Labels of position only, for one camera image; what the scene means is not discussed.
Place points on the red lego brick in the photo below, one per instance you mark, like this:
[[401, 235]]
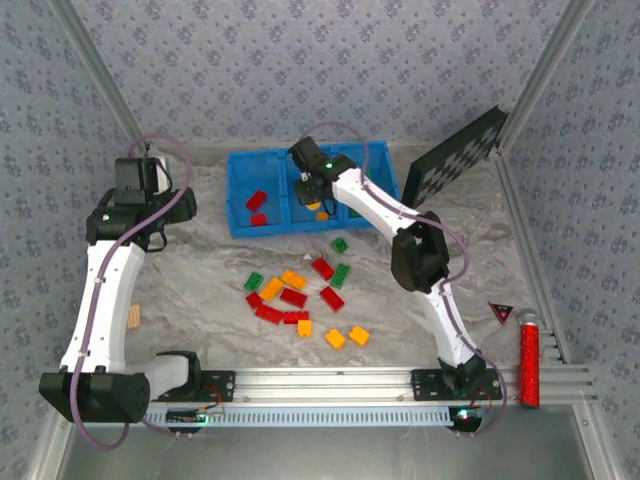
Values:
[[323, 268], [256, 199], [332, 298], [269, 314], [259, 219], [254, 299], [296, 316], [293, 297]]

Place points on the square green lego brick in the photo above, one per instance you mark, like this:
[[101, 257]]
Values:
[[340, 245]]

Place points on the blue three-compartment bin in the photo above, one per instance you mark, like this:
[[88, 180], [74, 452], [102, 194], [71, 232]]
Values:
[[260, 231]]

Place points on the small yellow lego brick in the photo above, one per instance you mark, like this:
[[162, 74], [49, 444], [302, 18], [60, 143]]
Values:
[[304, 327]]

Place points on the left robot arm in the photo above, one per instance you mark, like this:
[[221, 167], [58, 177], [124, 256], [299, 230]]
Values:
[[107, 300]]

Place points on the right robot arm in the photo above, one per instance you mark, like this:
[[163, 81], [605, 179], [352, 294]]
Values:
[[450, 320]]

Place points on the small wooden block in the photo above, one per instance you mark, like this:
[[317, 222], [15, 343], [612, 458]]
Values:
[[134, 317]]

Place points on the black checkered board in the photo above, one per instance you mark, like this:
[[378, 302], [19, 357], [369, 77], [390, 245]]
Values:
[[450, 160]]

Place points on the red black triangle sign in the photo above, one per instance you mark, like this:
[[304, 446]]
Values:
[[501, 312]]

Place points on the red glitter cylinder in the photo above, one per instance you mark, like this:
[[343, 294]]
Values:
[[530, 360]]

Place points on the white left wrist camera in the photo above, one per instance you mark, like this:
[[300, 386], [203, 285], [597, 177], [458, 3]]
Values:
[[162, 175]]

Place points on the aluminium frame post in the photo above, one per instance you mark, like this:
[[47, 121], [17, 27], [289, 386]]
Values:
[[106, 75], [540, 75]]

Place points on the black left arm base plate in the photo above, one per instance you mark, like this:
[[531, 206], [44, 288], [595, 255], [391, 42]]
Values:
[[220, 387]]

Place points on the aluminium mounting rail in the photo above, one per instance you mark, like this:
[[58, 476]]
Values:
[[320, 385]]

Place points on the aluminium table side rail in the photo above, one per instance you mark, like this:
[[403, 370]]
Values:
[[522, 200]]

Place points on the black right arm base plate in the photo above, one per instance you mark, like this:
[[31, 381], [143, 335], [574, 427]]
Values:
[[425, 385]]

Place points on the aluminium lower frame beam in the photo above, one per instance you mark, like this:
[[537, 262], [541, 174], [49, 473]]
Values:
[[50, 445], [595, 445]]

